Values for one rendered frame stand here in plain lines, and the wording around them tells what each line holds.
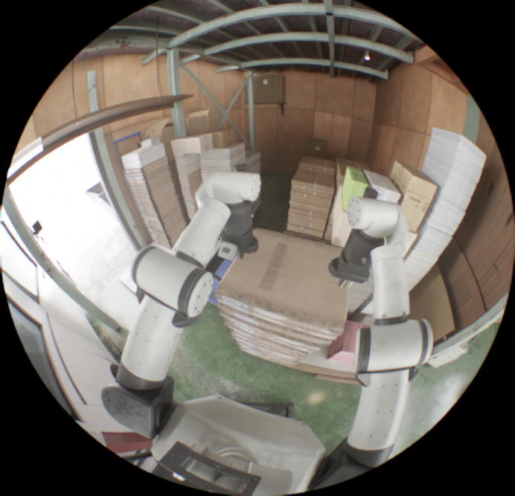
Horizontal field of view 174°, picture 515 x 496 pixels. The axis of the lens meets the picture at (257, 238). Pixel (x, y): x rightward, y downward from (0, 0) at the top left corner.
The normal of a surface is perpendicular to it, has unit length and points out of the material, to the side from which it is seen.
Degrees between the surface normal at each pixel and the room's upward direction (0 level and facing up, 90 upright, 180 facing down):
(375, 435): 29
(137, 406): 25
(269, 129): 90
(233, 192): 90
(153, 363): 55
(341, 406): 0
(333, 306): 0
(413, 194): 89
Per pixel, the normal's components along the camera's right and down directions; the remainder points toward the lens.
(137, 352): 0.06, -0.44
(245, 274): -0.02, -0.74
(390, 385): -0.51, -0.62
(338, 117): -0.38, 0.63
